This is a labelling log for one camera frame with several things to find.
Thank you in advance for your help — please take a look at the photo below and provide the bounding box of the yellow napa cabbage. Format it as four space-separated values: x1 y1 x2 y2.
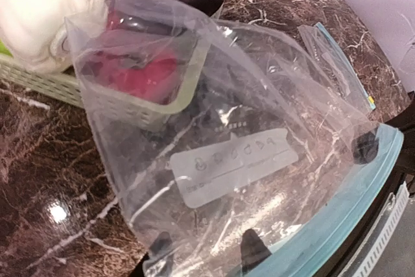
1 0 102 73

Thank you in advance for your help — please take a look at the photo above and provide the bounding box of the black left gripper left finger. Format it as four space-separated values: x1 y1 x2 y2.
230 228 271 274

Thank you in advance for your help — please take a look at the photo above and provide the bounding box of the red bell pepper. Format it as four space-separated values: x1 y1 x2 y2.
82 11 179 104

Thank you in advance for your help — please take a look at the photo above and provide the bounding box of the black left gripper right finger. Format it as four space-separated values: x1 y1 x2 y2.
351 129 379 164

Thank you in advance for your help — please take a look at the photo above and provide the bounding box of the black front rail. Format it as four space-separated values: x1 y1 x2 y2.
378 91 414 197

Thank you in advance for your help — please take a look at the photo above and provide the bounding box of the pale green plastic basket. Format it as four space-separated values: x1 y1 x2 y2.
1 0 221 132

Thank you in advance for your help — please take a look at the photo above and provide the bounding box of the clear zip bag blue zipper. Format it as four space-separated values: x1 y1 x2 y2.
85 19 403 276

